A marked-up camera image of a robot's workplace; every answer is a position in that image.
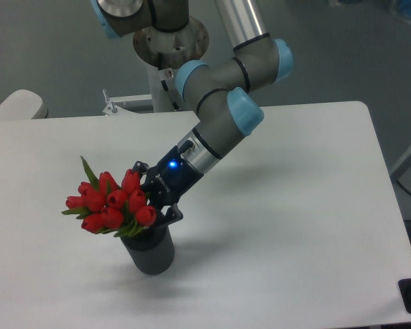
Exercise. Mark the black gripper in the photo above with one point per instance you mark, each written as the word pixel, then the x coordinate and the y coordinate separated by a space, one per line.
pixel 165 183

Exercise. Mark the red tulip bouquet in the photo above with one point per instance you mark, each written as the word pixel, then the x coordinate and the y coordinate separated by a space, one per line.
pixel 104 206

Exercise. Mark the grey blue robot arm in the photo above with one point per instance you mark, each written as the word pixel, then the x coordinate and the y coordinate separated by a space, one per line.
pixel 219 96

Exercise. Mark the dark grey ribbed vase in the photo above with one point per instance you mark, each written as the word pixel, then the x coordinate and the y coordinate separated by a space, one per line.
pixel 152 250

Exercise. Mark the white pedestal base frame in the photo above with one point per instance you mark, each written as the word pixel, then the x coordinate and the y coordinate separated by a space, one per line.
pixel 135 104

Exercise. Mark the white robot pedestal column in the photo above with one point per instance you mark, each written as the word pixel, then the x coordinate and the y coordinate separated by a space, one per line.
pixel 157 75

